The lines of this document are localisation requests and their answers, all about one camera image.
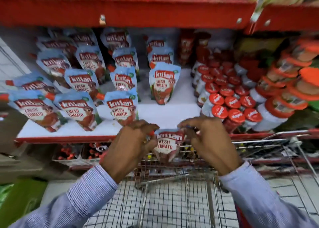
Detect person's left hand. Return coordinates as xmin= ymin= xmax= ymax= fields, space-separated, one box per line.
xmin=99 ymin=119 xmax=160 ymax=184

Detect person's right hand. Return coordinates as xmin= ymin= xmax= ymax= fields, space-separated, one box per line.
xmin=177 ymin=116 xmax=244 ymax=177

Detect single tomato ketchup pouch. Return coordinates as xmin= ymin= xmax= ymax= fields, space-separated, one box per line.
xmin=152 ymin=129 xmax=186 ymax=164

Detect person's right forearm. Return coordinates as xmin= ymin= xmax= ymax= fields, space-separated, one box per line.
xmin=219 ymin=161 xmax=319 ymax=228

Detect person's left forearm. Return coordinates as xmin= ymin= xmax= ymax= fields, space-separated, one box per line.
xmin=9 ymin=164 xmax=119 ymax=228

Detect group of red-capped sauce bottles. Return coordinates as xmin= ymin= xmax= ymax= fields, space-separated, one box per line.
xmin=190 ymin=46 xmax=264 ymax=134

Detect small red-capped bottles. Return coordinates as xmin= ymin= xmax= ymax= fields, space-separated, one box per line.
xmin=57 ymin=143 xmax=109 ymax=161

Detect group of blue ketchup pouches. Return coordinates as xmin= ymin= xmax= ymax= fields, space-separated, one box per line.
xmin=5 ymin=27 xmax=182 ymax=133

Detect dark red sauce pouches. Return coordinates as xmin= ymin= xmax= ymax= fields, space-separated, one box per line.
xmin=178 ymin=29 xmax=212 ymax=67

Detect yellow green packet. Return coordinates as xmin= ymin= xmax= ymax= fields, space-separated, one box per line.
xmin=234 ymin=37 xmax=284 ymax=62

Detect group of orange-lidded jars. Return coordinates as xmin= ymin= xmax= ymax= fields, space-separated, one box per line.
xmin=249 ymin=37 xmax=319 ymax=133

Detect red metal shelving unit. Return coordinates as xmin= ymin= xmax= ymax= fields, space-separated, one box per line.
xmin=0 ymin=0 xmax=319 ymax=177

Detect green bag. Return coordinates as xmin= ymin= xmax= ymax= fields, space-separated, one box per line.
xmin=0 ymin=178 xmax=48 ymax=228

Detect wire shopping cart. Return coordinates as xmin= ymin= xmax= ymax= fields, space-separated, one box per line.
xmin=83 ymin=129 xmax=319 ymax=228

